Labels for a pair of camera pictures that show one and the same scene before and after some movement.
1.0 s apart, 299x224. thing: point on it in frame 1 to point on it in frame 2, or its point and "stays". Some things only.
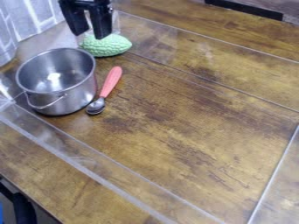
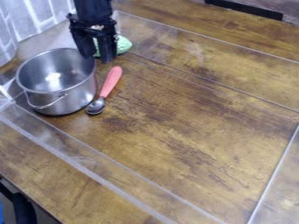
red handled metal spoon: (98, 105) stays
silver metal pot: (57, 79) stays
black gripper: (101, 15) to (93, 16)
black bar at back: (266, 13) stays
